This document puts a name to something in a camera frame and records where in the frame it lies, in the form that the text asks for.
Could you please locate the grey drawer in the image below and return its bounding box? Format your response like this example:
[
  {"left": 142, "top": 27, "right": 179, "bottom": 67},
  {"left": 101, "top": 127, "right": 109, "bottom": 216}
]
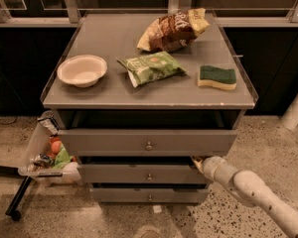
[
  {"left": 90, "top": 187, "right": 208, "bottom": 204},
  {"left": 59, "top": 129, "right": 236, "bottom": 157},
  {"left": 77, "top": 165, "right": 207, "bottom": 184}
]

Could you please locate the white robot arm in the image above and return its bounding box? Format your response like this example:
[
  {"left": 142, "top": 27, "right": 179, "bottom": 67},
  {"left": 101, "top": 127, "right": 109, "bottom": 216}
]
[{"left": 192, "top": 157, "right": 298, "bottom": 238}]

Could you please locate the grey bottom drawer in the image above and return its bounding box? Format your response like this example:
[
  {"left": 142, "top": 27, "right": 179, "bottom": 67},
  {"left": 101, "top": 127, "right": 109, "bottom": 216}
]
[{"left": 90, "top": 187, "right": 208, "bottom": 204}]

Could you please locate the grey drawer cabinet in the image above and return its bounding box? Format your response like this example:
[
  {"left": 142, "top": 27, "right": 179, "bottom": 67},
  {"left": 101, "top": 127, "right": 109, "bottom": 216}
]
[{"left": 42, "top": 14, "right": 258, "bottom": 191}]

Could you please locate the grey top drawer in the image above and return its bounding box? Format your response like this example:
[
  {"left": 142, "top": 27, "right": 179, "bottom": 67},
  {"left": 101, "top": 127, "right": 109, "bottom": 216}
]
[{"left": 59, "top": 129, "right": 236, "bottom": 157}]

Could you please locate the green yellow sponge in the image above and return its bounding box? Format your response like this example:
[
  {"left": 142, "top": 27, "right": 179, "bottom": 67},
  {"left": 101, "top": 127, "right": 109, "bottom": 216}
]
[{"left": 198, "top": 65, "right": 236, "bottom": 90}]

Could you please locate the white pole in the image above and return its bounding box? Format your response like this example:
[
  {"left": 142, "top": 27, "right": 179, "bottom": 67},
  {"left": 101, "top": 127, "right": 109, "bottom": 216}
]
[{"left": 281, "top": 94, "right": 298, "bottom": 130}]

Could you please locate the green chip bag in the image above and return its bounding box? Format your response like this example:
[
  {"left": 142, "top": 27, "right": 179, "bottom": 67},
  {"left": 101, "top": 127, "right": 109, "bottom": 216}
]
[{"left": 118, "top": 52, "right": 187, "bottom": 87}]

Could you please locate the brown chip bag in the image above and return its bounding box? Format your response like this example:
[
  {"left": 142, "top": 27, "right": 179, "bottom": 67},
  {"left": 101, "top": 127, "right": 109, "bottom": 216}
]
[{"left": 137, "top": 8, "right": 210, "bottom": 53}]

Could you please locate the green packet in bin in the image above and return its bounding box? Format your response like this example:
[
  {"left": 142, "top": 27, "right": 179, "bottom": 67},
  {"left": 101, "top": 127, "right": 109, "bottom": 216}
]
[{"left": 54, "top": 148, "right": 73, "bottom": 169}]

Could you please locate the orange fruit in bin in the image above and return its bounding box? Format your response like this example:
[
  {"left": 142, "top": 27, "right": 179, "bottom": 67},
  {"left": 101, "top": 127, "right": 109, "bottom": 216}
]
[{"left": 51, "top": 141, "right": 62, "bottom": 155}]

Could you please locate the white paper bowl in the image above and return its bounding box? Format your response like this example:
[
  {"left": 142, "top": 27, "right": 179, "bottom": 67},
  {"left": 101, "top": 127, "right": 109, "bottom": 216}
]
[{"left": 57, "top": 55, "right": 107, "bottom": 88}]

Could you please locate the black wheeled leg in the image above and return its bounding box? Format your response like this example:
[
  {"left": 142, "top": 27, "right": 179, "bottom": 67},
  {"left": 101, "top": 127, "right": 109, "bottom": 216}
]
[{"left": 5, "top": 177, "right": 32, "bottom": 221}]

